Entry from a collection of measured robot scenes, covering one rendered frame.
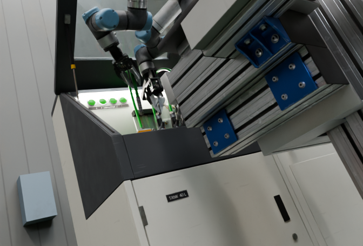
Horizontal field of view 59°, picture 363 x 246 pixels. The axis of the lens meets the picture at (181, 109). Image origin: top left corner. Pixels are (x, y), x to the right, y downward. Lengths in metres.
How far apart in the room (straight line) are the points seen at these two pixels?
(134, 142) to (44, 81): 2.50
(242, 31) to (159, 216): 0.67
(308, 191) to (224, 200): 0.44
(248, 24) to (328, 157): 1.16
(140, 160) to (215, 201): 0.31
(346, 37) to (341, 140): 0.24
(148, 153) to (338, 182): 0.93
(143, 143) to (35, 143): 2.14
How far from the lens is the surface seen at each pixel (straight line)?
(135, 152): 1.12
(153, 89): 1.51
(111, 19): 1.22
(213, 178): 1.22
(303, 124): 0.78
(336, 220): 1.58
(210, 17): 0.62
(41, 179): 2.94
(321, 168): 1.63
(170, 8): 1.49
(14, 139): 3.19
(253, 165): 1.36
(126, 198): 1.07
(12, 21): 3.96
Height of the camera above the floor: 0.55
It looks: 21 degrees up
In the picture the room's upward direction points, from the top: 20 degrees counter-clockwise
